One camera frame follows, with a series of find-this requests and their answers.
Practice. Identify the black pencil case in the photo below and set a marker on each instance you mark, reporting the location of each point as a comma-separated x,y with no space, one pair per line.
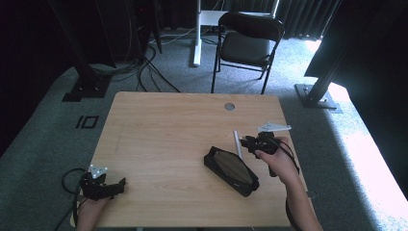
232,170

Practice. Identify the white pen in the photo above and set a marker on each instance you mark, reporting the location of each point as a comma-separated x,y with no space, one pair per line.
238,146

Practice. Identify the black metal stand with base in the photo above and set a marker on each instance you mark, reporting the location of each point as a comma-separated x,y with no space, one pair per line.
86,73

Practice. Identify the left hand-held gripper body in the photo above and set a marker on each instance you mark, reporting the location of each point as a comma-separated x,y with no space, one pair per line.
96,187

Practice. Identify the dark curtain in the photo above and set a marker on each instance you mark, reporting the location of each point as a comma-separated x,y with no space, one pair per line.
301,19

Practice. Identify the black folding chair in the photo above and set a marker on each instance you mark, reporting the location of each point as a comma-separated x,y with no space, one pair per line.
247,48

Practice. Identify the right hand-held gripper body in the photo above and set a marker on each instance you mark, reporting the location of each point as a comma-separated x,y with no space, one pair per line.
266,142

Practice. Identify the black slanted metal stand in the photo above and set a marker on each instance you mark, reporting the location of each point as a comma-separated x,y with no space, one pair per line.
320,83

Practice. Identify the grey round table grommet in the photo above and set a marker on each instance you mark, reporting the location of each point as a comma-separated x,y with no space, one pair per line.
229,106

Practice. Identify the person's left hand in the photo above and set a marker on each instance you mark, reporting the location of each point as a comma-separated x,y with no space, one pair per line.
93,205

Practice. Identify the person's right hand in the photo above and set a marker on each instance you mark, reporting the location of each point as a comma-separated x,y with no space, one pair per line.
282,166

